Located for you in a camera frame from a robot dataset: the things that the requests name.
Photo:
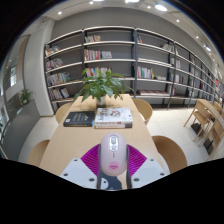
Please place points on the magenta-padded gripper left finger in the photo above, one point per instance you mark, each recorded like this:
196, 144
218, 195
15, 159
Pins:
78, 171

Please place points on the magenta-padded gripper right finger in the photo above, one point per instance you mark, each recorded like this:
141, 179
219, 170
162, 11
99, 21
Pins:
148, 171

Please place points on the pink computer mouse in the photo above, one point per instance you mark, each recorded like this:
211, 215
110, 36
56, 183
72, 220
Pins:
113, 153

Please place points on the curved wooden chair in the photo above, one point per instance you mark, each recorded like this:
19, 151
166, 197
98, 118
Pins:
143, 108
63, 112
170, 153
38, 153

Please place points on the black book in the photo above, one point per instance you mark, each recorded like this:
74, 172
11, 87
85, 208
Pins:
79, 118

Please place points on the white book with red spine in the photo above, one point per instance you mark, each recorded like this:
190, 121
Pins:
113, 125

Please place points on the white illustrated book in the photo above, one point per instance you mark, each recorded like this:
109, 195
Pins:
114, 115

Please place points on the group of wooden slatted chairs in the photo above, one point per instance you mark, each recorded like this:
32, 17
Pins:
205, 123

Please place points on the green potted plant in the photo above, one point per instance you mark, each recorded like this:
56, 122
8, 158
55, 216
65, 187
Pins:
101, 85

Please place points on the small green floor plant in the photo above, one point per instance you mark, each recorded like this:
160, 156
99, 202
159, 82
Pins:
25, 96

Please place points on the grey bookshelf unit with books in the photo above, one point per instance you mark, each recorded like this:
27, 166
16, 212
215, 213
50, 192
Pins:
116, 50

